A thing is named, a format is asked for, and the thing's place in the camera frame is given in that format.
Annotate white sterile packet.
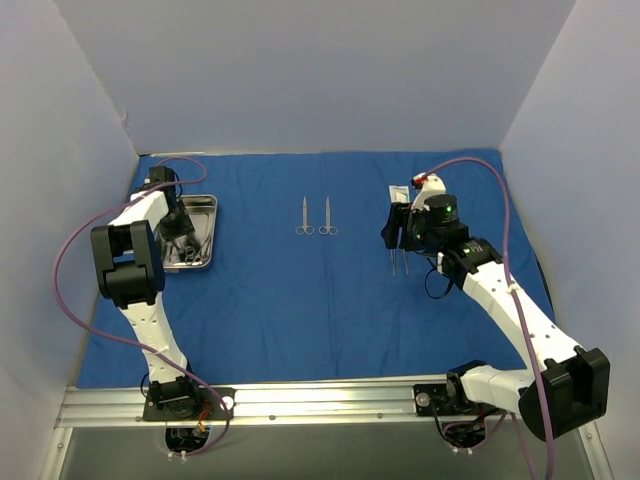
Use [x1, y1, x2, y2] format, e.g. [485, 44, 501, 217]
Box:
[388, 185, 411, 204]

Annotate long steel forceps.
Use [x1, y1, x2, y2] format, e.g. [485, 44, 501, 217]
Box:
[402, 249, 409, 277]
[390, 248, 397, 278]

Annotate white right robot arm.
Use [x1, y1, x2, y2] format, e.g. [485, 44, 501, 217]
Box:
[381, 193, 610, 441]

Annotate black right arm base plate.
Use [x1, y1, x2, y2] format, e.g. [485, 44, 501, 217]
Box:
[412, 383, 500, 418]

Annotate metal surgical instrument tray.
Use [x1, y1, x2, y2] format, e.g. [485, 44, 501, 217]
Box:
[155, 194, 218, 273]

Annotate steel surgical instruments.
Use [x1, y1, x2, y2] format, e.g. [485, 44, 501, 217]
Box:
[166, 222, 210, 266]

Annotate blue surgical drape cloth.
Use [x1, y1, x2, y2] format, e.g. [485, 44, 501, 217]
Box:
[77, 148, 556, 389]

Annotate steel surgical scissors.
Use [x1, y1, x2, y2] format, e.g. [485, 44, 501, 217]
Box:
[295, 196, 315, 236]
[318, 197, 338, 236]

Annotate thin black cable loop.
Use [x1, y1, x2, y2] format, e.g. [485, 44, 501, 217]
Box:
[424, 254, 459, 301]

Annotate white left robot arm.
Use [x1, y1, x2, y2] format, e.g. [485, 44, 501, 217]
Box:
[90, 166, 202, 419]

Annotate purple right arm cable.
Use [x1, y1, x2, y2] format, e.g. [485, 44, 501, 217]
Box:
[419, 157, 556, 480]

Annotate aluminium front rail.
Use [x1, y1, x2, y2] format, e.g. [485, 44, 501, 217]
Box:
[56, 366, 533, 430]

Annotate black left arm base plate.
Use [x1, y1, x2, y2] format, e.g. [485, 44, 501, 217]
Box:
[142, 387, 235, 422]

